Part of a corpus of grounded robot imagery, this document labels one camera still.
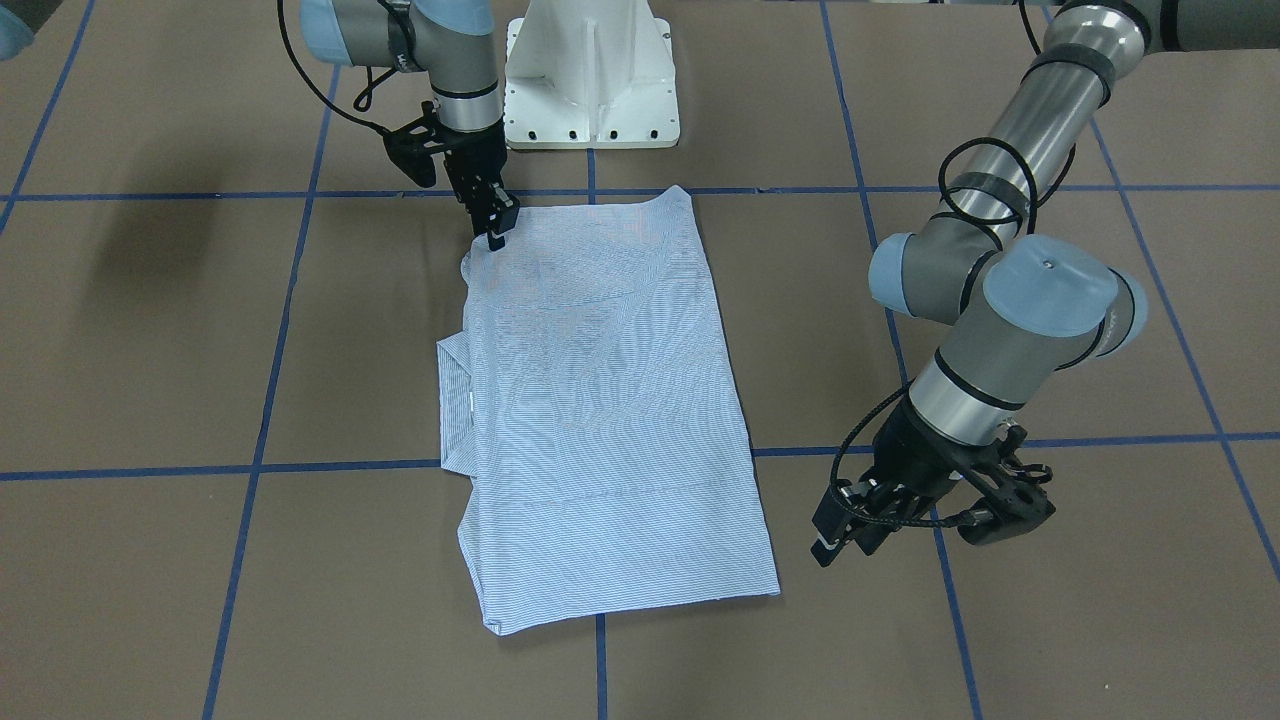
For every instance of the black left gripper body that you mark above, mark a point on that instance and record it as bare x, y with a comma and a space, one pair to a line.
917, 453

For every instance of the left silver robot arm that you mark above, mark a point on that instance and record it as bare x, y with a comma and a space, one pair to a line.
1019, 305

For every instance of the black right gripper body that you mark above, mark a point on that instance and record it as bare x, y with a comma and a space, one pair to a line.
477, 157

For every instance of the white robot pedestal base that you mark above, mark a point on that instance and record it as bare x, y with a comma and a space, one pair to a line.
590, 75

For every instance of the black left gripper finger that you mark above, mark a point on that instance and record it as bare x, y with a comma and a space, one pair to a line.
835, 520
873, 532

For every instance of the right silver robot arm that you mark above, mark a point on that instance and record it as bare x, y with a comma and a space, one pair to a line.
452, 43

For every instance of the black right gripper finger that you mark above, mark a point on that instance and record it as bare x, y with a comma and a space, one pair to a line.
496, 237

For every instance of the blue striped button shirt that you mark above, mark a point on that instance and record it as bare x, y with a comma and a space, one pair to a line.
589, 398

